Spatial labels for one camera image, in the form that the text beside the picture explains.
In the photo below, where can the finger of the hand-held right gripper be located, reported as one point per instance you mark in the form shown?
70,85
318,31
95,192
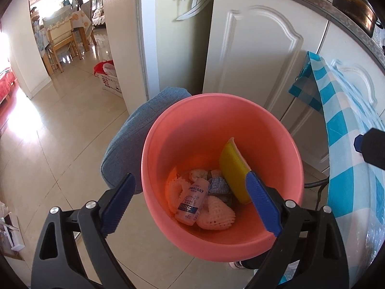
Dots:
373,149

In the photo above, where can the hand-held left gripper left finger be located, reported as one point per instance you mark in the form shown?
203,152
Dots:
117,204

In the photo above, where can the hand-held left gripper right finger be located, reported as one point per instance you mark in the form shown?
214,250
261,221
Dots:
264,204

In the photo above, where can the yellow-green scouring sponge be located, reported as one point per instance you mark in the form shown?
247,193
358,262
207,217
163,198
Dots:
233,168

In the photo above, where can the blue patterned cloth roll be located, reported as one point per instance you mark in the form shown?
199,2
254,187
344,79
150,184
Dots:
218,186

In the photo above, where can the large white foam net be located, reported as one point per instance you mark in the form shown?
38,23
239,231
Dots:
215,216

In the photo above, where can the pink plastic basin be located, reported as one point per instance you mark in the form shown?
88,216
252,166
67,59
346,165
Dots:
195,132

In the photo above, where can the blue checked tablecloth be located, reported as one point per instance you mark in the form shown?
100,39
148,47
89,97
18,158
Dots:
346,171

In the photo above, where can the person's white shoe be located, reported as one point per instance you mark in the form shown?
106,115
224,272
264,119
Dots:
237,265

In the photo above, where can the blue stool cushion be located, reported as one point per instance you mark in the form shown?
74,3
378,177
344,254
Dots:
129,138

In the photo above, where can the red white laundry basket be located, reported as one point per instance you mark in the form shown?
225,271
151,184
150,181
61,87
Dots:
109,79

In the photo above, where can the steel kitchen countertop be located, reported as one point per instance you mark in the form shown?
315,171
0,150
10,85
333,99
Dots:
346,21

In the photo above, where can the large brown steel pot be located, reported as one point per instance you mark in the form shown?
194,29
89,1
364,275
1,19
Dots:
355,6

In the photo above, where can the white kitchen cabinet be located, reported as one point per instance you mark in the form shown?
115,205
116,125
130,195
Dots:
255,51

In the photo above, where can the red sofa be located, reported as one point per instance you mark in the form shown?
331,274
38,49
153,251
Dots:
6,81

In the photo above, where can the wooden chair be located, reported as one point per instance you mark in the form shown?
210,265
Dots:
60,33

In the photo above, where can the dining table with cloth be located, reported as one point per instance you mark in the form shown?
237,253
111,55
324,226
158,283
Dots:
81,18

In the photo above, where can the black metal table frame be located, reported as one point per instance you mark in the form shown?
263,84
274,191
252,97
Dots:
318,186

